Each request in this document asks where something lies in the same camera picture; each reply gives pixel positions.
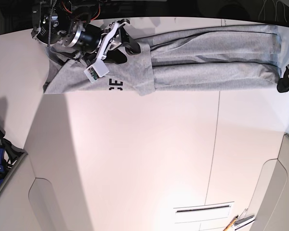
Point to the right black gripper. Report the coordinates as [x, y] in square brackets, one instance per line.
[86, 41]

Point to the grey T-shirt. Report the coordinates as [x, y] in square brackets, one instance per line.
[212, 58]

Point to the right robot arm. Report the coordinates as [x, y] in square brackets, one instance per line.
[64, 27]

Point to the yellow pencil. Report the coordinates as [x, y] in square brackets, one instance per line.
[231, 223]

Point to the blue black equipment pile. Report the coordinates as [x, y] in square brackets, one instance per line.
[9, 155]

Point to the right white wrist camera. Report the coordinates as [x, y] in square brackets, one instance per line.
[96, 70]

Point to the white cable slot cover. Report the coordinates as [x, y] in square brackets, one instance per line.
[202, 213]

